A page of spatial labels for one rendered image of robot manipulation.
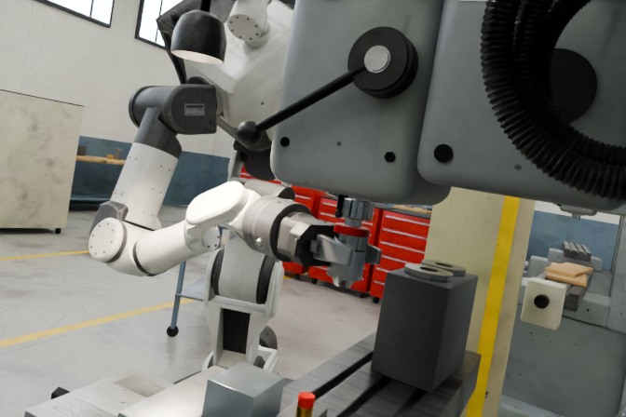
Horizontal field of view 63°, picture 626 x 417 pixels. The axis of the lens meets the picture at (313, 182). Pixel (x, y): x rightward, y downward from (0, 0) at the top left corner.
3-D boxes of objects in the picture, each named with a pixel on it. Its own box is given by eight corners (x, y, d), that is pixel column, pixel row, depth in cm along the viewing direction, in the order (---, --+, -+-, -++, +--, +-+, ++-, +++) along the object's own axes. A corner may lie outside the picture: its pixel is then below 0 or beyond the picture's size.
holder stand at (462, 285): (368, 370, 95) (387, 264, 94) (409, 344, 114) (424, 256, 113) (431, 394, 89) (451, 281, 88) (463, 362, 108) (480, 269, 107)
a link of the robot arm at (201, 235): (237, 204, 76) (169, 233, 81) (271, 236, 82) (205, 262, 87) (242, 173, 81) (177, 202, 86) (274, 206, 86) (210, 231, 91)
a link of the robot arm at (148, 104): (117, 141, 101) (142, 78, 104) (155, 158, 108) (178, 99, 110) (148, 143, 93) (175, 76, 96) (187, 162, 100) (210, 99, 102)
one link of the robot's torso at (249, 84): (166, 126, 133) (119, 19, 102) (258, 52, 146) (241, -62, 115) (247, 191, 123) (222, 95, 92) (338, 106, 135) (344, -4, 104)
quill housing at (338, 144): (255, 180, 61) (298, -88, 60) (329, 186, 80) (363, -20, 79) (408, 208, 53) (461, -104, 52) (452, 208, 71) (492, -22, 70)
